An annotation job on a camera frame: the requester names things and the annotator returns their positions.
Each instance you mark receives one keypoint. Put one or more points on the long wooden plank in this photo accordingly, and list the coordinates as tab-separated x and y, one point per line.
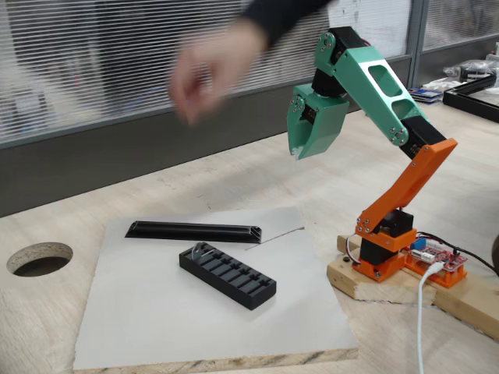
468	308

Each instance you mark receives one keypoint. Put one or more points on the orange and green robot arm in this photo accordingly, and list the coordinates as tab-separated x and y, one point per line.
374	85

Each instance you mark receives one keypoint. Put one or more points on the white paper sheet on window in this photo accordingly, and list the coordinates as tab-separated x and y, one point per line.
382	19

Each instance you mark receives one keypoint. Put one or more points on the grey laminated board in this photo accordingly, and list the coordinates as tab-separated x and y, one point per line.
156	311

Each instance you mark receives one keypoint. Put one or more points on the black slotted rectangular block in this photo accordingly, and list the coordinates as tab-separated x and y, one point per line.
218	280

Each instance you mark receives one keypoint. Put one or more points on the black rectangular frame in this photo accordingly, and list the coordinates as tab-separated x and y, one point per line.
468	101

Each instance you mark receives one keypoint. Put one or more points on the dark round object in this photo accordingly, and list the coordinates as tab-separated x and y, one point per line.
496	253

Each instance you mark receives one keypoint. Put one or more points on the wooden block with angled end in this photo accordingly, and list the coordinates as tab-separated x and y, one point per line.
374	288

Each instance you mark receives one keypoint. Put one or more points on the long black plastic rail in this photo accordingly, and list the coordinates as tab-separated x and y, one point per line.
187	231

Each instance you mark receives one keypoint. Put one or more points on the person's bare hand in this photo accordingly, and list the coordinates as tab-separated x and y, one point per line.
210	74

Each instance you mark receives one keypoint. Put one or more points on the clear plastic bag with parts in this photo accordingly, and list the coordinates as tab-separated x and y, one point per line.
473	68

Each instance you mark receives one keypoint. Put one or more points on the stack of blue cards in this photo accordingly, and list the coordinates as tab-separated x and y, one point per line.
425	95

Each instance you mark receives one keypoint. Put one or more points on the forearm in dark sleeve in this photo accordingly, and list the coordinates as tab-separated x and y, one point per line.
280	15

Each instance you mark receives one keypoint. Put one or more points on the white flat packet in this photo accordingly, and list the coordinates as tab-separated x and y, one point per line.
438	83

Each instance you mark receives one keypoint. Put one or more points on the red controller board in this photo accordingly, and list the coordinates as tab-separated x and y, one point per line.
440	257

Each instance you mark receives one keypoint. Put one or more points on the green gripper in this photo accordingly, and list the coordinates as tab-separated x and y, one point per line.
327	126

